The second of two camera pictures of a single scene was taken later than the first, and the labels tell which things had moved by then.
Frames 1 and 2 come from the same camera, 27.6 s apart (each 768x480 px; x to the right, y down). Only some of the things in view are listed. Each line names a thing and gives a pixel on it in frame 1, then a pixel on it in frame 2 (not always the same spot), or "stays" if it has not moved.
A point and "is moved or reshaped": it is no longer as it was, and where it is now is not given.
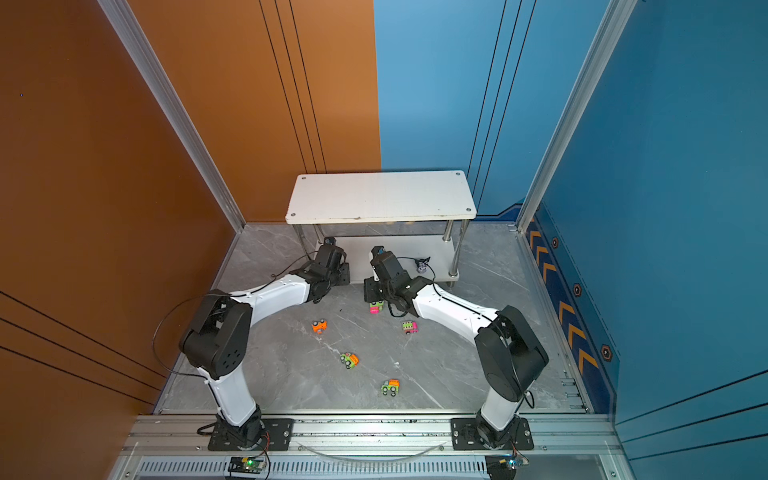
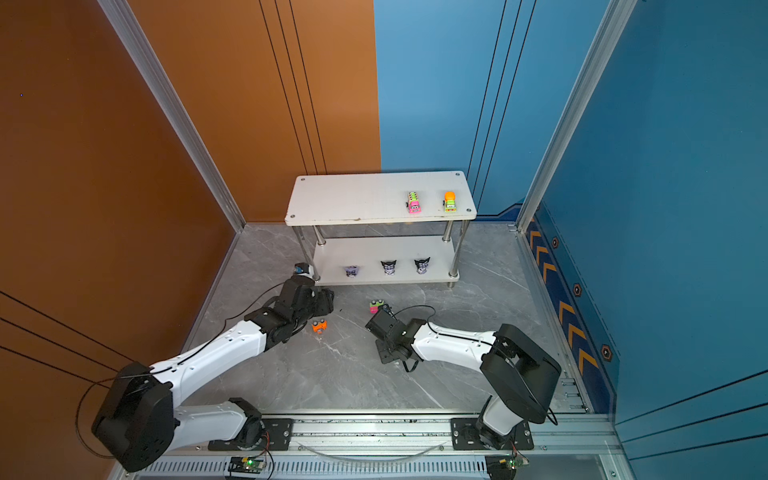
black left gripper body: [343, 276] -> [321, 304]
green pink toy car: [376, 308] stays
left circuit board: [244, 464] stays
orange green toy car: [349, 360] -> [450, 202]
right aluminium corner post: [612, 26] stays
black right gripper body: [374, 290] -> [386, 351]
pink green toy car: [409, 327] is moved or reshaped
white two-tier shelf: [419, 215] stays
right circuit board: [504, 467] stays
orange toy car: [320, 326] stays
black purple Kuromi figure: [421, 264] stays
